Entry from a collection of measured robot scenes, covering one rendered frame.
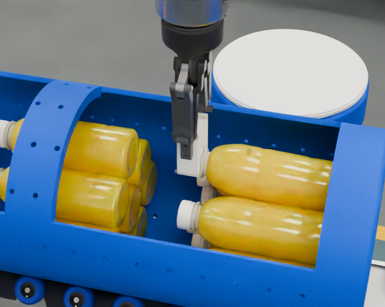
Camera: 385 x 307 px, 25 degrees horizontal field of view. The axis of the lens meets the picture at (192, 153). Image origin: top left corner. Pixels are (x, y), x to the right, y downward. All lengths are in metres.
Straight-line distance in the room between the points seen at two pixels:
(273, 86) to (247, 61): 0.09
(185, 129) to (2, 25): 2.72
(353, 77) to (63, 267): 0.67
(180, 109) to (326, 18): 2.74
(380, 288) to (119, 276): 0.42
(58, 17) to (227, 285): 2.76
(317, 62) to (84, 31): 2.15
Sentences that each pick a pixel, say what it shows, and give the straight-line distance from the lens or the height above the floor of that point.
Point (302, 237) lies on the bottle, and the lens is 1.14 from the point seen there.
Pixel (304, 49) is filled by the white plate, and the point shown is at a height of 1.04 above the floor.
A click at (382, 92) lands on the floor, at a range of 3.39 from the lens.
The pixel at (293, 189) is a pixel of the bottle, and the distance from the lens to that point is 1.16.
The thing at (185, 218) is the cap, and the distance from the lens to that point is 1.17.
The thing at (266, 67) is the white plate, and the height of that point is 1.04.
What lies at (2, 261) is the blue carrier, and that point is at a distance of 1.24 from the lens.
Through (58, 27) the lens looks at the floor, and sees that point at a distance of 3.73.
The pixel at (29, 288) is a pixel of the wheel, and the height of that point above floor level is 0.97.
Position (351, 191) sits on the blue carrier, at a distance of 1.09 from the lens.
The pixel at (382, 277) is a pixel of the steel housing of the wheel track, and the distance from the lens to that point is 1.40.
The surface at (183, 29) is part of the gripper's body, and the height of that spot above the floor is 1.39.
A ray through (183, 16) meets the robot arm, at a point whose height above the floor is 1.41.
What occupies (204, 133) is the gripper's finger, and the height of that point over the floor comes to 1.20.
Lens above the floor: 1.94
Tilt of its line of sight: 40 degrees down
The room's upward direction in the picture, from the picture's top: straight up
